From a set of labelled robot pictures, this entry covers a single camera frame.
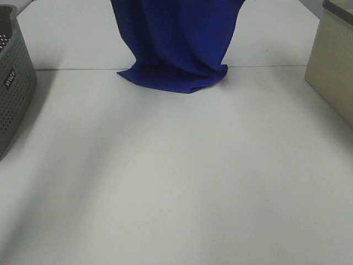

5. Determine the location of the beige fabric storage box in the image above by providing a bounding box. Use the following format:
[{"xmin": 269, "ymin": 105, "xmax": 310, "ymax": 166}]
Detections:
[{"xmin": 305, "ymin": 1, "xmax": 352, "ymax": 125}]

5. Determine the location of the blue microfibre towel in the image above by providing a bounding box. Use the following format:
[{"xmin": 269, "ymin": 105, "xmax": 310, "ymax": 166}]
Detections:
[{"xmin": 111, "ymin": 0, "xmax": 243, "ymax": 93}]

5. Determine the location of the grey perforated plastic basket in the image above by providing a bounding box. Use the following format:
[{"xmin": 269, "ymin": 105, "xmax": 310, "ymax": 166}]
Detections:
[{"xmin": 1, "ymin": 4, "xmax": 37, "ymax": 156}]

